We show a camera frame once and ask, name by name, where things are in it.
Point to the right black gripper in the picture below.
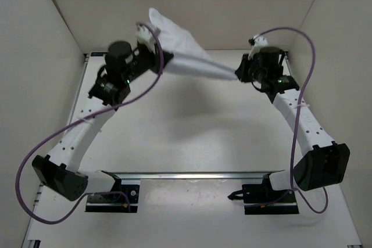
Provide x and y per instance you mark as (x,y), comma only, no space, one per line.
(242,72)

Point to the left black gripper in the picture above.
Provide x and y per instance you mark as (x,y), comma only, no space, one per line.
(165,57)

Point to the white skirt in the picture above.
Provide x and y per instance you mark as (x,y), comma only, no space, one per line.
(189,58)

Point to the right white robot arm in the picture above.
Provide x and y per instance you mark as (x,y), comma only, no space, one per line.
(323,161)

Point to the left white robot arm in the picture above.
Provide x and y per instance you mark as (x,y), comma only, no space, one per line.
(59,170)

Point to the left blue label sticker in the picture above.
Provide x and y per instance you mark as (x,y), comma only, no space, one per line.
(97,54)

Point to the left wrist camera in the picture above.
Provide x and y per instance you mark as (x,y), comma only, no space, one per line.
(145,37)

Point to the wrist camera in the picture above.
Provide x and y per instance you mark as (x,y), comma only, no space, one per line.
(145,37)
(257,43)

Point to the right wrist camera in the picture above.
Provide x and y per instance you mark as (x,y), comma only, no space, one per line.
(257,43)

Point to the aluminium rail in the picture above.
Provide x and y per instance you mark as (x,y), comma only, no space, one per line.
(191,175)

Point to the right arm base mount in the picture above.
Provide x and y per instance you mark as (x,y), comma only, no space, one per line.
(262,200)

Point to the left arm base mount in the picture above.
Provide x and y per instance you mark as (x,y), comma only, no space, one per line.
(115,203)

